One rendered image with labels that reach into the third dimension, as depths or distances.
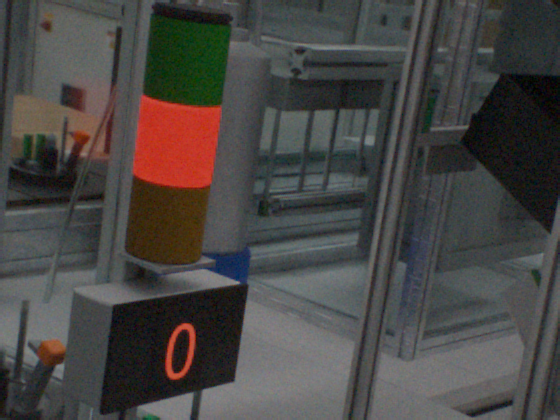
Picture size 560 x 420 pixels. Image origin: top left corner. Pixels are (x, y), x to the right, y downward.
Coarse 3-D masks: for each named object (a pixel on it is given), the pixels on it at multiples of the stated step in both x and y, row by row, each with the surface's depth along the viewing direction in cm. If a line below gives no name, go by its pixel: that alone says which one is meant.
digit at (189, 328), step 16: (192, 304) 85; (208, 304) 86; (160, 320) 83; (176, 320) 84; (192, 320) 85; (208, 320) 86; (160, 336) 83; (176, 336) 84; (192, 336) 86; (160, 352) 84; (176, 352) 85; (192, 352) 86; (160, 368) 84; (176, 368) 85; (192, 368) 87; (160, 384) 85; (176, 384) 86; (192, 384) 87
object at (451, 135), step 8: (432, 128) 122; (440, 128) 123; (448, 128) 123; (456, 128) 124; (464, 128) 125; (424, 136) 120; (432, 136) 121; (440, 136) 122; (448, 136) 123; (456, 136) 124; (424, 144) 120; (432, 144) 121; (440, 144) 122; (448, 144) 123; (456, 144) 125
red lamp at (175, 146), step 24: (144, 96) 82; (144, 120) 82; (168, 120) 81; (192, 120) 81; (216, 120) 82; (144, 144) 82; (168, 144) 81; (192, 144) 81; (144, 168) 82; (168, 168) 81; (192, 168) 82
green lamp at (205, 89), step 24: (168, 24) 79; (192, 24) 79; (216, 24) 80; (168, 48) 80; (192, 48) 80; (216, 48) 80; (144, 72) 82; (168, 72) 80; (192, 72) 80; (216, 72) 81; (168, 96) 80; (192, 96) 80; (216, 96) 81
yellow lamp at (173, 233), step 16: (144, 192) 82; (160, 192) 82; (176, 192) 82; (192, 192) 82; (208, 192) 84; (144, 208) 82; (160, 208) 82; (176, 208) 82; (192, 208) 83; (128, 224) 84; (144, 224) 83; (160, 224) 82; (176, 224) 82; (192, 224) 83; (128, 240) 84; (144, 240) 83; (160, 240) 83; (176, 240) 83; (192, 240) 83; (144, 256) 83; (160, 256) 83; (176, 256) 83; (192, 256) 84
